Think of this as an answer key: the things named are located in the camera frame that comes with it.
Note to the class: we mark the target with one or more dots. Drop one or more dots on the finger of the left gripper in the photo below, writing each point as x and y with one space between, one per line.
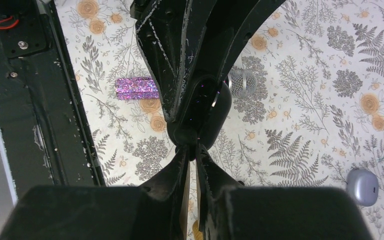
169 34
230 26

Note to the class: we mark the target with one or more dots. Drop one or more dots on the black oval earbud case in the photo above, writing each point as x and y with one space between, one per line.
202 112

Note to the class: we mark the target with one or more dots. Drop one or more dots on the floral table mat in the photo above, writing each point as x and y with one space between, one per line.
317 113

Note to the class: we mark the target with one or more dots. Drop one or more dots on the purple glitter microphone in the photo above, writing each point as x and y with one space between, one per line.
241 83

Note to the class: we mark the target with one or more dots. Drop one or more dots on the lavender earbud charging case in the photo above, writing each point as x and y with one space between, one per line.
363 187

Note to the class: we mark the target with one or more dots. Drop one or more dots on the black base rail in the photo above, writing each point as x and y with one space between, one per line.
43 124

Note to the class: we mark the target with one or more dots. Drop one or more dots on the gold microphone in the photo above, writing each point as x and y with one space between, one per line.
197 234

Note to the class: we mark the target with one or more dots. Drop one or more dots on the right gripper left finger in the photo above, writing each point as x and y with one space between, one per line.
154 210

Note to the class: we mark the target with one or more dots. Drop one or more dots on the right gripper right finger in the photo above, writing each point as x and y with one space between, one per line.
229 210

